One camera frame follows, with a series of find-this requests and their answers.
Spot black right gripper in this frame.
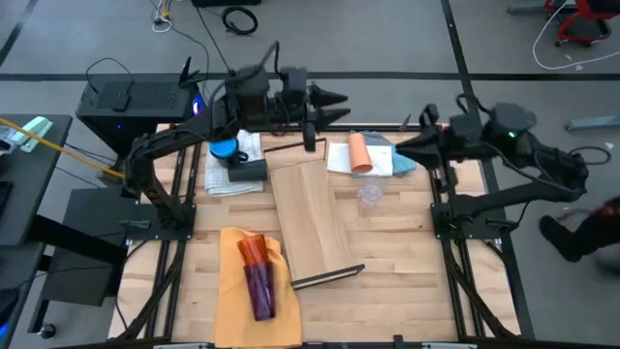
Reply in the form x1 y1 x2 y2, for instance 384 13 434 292
394 114 484 170

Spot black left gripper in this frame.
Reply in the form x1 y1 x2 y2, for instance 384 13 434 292
268 67 352 128

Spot peach plastic cup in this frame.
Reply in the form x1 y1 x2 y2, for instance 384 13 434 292
347 132 374 175

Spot clear plastic footed mug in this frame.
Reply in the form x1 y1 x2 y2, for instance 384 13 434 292
360 176 388 203
356 188 384 210

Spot light blue plastic mug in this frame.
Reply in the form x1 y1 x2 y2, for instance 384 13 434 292
207 138 241 169

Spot orange translucent faceted tumbler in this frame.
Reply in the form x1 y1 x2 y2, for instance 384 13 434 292
235 234 270 267

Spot purple translucent faceted tumbler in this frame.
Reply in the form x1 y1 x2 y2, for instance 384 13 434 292
242 261 277 322

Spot light blue cloth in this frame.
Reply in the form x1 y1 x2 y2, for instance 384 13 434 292
389 143 418 176

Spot grey cloth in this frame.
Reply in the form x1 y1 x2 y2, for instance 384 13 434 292
353 129 396 146

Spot white folded cloth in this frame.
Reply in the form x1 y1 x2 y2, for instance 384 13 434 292
326 142 394 178

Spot white checked dish towel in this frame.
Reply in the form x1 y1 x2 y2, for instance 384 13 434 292
202 129 266 198

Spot black floor box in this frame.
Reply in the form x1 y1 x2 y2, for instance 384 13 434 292
191 0 263 8

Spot person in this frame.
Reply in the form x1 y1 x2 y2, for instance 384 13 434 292
539 193 620 266

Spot grey floor bar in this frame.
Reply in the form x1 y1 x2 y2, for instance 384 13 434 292
564 114 620 132

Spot grey metal foot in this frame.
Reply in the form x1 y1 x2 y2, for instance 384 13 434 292
507 2 548 15

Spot black computer tower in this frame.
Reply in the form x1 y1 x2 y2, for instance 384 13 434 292
76 56 208 157

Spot small black hub box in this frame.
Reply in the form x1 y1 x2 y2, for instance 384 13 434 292
110 91 133 113

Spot yellow waffle cloth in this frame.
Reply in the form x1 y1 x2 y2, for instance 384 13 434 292
211 226 304 349

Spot red chair base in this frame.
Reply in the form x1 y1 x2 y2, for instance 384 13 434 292
544 0 614 48

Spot mint green stapler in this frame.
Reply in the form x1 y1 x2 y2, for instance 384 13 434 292
10 115 54 154

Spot black floor panel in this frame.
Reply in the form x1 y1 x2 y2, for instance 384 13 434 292
41 187 142 307

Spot black desk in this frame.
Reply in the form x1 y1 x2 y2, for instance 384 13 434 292
0 113 74 248

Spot coiled black cable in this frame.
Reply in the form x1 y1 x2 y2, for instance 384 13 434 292
221 5 260 36

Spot black aluminium table frame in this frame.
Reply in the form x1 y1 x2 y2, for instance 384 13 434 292
108 123 537 349

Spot white floor cable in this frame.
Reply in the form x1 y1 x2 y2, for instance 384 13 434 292
531 0 620 72

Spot white and yellow cable bundle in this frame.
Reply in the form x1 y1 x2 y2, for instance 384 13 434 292
149 0 175 34

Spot yellow hanging cable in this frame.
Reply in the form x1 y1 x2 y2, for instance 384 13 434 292
0 117 126 179

